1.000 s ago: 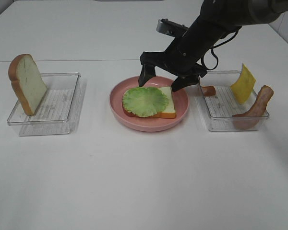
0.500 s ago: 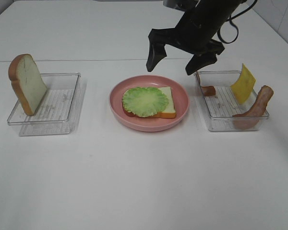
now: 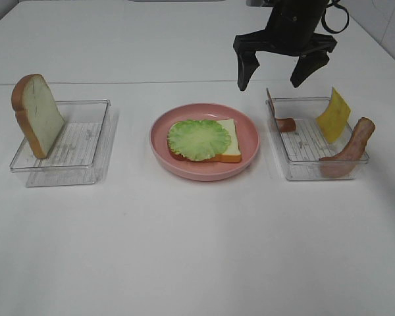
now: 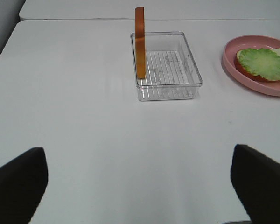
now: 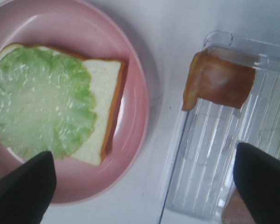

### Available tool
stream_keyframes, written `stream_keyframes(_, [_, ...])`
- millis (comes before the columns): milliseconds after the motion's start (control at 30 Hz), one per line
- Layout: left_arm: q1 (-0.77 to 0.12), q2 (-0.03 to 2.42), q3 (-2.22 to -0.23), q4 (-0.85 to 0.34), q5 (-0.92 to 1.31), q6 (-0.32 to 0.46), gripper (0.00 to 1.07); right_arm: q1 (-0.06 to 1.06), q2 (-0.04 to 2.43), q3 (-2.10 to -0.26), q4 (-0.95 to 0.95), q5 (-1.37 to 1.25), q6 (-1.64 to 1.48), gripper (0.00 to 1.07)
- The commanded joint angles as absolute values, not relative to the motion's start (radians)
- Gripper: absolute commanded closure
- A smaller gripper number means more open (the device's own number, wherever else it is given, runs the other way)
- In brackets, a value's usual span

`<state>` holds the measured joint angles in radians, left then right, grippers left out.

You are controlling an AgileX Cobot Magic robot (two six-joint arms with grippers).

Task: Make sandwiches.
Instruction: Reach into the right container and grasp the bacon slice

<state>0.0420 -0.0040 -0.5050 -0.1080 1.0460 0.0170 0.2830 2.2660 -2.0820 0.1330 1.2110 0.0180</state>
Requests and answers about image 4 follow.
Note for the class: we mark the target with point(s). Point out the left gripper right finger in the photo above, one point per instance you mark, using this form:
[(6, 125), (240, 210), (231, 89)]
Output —
[(256, 180)]

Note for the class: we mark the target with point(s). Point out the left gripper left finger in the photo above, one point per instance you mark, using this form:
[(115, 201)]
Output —
[(23, 182)]

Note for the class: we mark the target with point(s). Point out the bread slice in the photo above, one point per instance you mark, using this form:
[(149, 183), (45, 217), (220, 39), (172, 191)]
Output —
[(140, 43), (247, 72)]

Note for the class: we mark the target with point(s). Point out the green lettuce leaf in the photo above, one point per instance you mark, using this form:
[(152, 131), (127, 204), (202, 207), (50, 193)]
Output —
[(263, 64)]

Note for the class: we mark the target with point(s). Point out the pink plate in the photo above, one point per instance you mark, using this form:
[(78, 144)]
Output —
[(249, 41)]

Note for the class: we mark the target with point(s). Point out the left clear plastic tray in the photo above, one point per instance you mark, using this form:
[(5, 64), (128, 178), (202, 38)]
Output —
[(171, 71)]

